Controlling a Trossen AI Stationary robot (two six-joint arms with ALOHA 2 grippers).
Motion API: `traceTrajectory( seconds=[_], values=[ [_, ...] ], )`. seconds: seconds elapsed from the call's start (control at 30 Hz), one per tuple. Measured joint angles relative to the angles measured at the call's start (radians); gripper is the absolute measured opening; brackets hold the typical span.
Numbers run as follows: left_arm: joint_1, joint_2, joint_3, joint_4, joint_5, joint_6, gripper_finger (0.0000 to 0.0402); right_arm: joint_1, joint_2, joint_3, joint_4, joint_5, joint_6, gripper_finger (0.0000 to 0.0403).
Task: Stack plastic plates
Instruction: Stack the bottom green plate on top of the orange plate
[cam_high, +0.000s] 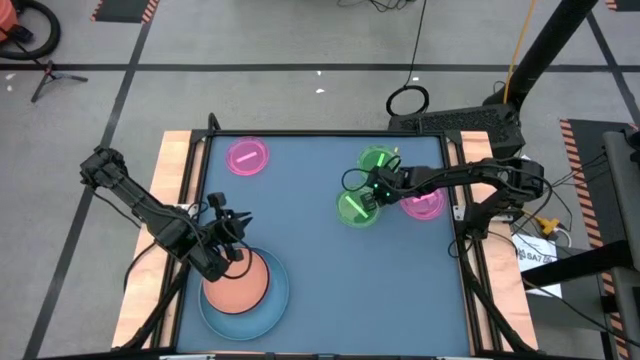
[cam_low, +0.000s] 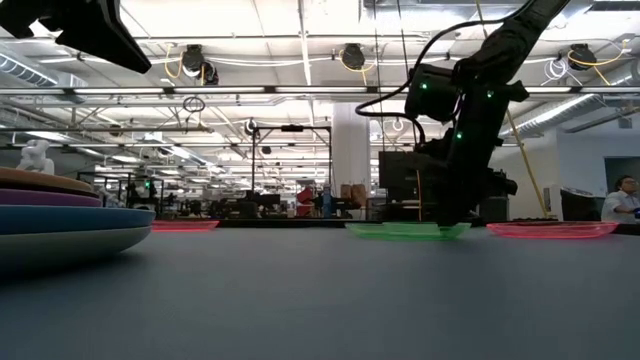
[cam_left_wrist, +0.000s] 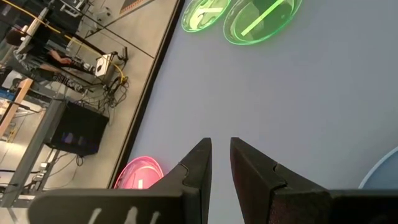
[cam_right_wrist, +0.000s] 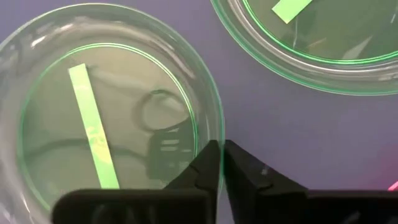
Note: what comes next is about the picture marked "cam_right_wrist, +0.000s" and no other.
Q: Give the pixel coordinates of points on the pink transparent plastic plate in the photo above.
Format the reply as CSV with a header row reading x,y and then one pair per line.
x,y
394,186

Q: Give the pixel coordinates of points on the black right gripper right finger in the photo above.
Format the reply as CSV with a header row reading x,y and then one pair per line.
x,y
280,205

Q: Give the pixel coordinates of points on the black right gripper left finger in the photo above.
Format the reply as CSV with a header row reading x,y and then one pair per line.
x,y
186,202

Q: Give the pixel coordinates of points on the green transparent plastic plate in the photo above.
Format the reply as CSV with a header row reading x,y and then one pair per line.
x,y
124,77
326,37

